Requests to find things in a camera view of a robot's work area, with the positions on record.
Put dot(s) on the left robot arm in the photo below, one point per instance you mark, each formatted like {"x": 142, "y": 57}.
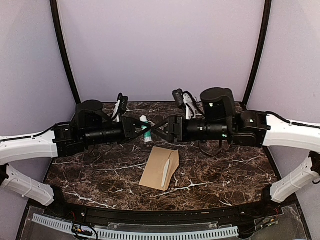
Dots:
{"x": 90, "y": 126}

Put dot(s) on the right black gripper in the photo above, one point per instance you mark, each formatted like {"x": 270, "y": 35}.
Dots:
{"x": 172, "y": 121}

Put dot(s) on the right black corner post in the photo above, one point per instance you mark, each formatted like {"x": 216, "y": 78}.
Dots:
{"x": 259, "y": 51}

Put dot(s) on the white slotted cable duct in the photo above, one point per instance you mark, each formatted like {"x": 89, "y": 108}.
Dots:
{"x": 117, "y": 231}

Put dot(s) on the black front table rail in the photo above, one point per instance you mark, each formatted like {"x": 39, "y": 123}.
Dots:
{"x": 102, "y": 216}

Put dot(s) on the left black corner post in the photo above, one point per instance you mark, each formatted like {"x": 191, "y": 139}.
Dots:
{"x": 63, "y": 50}

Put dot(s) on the brown paper envelope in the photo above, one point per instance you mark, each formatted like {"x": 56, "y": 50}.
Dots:
{"x": 153, "y": 172}

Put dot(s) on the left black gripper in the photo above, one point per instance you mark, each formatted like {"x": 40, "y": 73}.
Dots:
{"x": 129, "y": 124}

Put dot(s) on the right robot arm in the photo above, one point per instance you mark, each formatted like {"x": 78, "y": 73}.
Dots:
{"x": 249, "y": 128}

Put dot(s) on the black corner post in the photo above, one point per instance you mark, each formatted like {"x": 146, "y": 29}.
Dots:
{"x": 259, "y": 51}
{"x": 63, "y": 50}

